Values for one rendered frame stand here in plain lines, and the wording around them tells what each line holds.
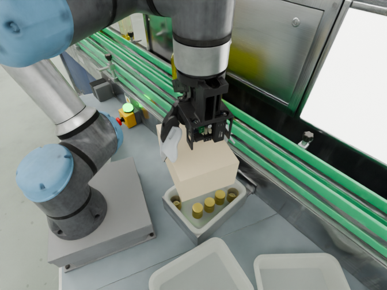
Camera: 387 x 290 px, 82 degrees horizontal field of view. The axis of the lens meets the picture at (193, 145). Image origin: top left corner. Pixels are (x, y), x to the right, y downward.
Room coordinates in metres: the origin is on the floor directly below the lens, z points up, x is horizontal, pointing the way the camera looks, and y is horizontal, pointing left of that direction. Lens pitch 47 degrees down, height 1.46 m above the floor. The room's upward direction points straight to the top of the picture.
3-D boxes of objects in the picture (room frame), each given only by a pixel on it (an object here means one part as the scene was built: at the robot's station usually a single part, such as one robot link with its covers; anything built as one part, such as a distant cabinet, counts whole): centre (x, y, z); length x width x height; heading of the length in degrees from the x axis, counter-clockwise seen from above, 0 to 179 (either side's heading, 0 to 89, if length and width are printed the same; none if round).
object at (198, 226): (0.37, -0.04, 0.80); 0.22 x 0.17 x 0.09; 131
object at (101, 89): (1.01, 0.48, 0.79); 0.08 x 0.08 x 0.08; 41
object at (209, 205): (0.35, -0.05, 0.79); 0.04 x 0.04 x 0.04
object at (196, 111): (0.29, -0.01, 1.24); 0.09 x 0.08 x 0.12; 22
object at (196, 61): (0.30, -0.01, 1.32); 0.08 x 0.08 x 0.05
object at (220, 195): (0.38, -0.09, 0.79); 0.04 x 0.04 x 0.04
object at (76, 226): (0.29, 0.33, 0.90); 0.15 x 0.15 x 0.10
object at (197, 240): (0.39, -0.06, 0.79); 0.27 x 0.17 x 0.08; 131
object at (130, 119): (0.80, 0.30, 0.79); 0.07 x 0.07 x 0.07; 41
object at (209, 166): (0.32, 0.00, 1.09); 0.16 x 0.12 x 0.07; 22
